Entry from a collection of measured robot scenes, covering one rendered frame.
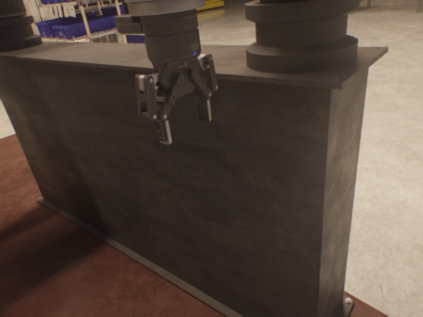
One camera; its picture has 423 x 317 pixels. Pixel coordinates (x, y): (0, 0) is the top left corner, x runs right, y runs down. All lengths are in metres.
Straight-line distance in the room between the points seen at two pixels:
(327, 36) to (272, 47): 0.11
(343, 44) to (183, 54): 0.40
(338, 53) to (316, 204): 0.33
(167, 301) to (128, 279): 0.22
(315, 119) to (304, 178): 0.15
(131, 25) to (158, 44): 0.06
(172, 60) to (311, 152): 0.41
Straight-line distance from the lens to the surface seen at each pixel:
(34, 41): 1.90
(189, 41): 0.45
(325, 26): 0.73
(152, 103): 0.44
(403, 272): 1.57
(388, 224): 1.78
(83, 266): 1.70
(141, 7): 0.44
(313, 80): 0.66
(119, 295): 1.51
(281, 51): 0.72
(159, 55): 0.45
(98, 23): 4.01
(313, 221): 0.85
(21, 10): 1.92
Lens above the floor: 1.08
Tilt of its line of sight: 28 degrees down
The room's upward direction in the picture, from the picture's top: 7 degrees counter-clockwise
